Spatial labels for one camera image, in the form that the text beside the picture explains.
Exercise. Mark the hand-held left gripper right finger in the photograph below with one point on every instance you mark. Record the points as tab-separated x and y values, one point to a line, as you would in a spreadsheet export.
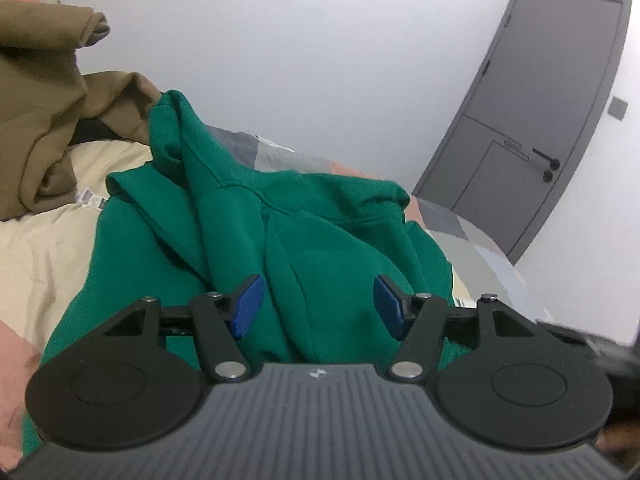
387	305

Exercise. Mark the black garment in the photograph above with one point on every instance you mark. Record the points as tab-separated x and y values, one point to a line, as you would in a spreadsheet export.
92	131

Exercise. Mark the white fabric label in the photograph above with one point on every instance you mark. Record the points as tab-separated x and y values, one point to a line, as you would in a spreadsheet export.
463	302
91	198

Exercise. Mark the grey door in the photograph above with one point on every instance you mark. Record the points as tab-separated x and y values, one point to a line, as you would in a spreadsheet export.
530	90

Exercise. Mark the patchwork blanket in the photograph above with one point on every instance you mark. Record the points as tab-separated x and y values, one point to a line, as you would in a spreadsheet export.
40	255

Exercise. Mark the green hoodie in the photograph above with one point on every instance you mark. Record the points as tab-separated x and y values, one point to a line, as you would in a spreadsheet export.
310	220

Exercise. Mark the brown garment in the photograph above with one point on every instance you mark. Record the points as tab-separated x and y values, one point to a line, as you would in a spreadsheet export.
40	100

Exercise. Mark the grey wall switch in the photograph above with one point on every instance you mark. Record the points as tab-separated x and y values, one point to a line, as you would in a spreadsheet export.
618	108

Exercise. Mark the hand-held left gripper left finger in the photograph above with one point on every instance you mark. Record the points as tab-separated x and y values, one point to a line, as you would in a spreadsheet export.
247	305

